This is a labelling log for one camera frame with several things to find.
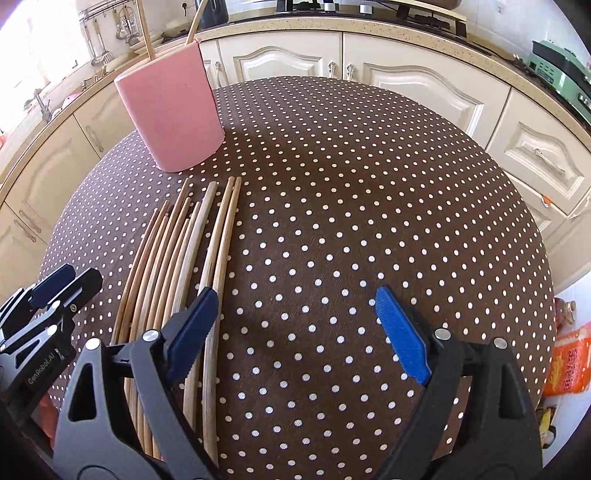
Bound cream lower kitchen cabinets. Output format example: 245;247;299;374
0;30;591;296

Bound beige stone countertop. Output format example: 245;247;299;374
0;9;591;195

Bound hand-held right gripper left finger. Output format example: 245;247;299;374
53;286;220;480

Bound small steel strainer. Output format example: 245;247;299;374
115;7;139;47

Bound brown polka dot tablecloth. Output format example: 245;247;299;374
34;76;557;480

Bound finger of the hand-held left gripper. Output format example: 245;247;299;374
0;269;103;358
0;264;77;324

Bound black glass gas stove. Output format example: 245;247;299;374
229;0;468;26

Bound pink cup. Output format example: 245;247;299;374
114;38;226;173

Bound dark electric kettle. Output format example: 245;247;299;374
198;0;230;24

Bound cluster of wooden chopsticks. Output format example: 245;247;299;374
137;0;207;62

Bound orange printed bag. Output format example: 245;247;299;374
542;323;591;398

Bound row of wooden chopsticks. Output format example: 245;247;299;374
111;175;243;472

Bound green countertop appliance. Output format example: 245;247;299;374
529;39;591;116

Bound steel sink faucet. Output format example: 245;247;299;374
32;88;55;124

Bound pair of white bowls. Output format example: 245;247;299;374
159;18;188;40

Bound steel wall rail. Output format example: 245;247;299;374
78;4;139;24

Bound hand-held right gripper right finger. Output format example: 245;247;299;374
374;286;543;480

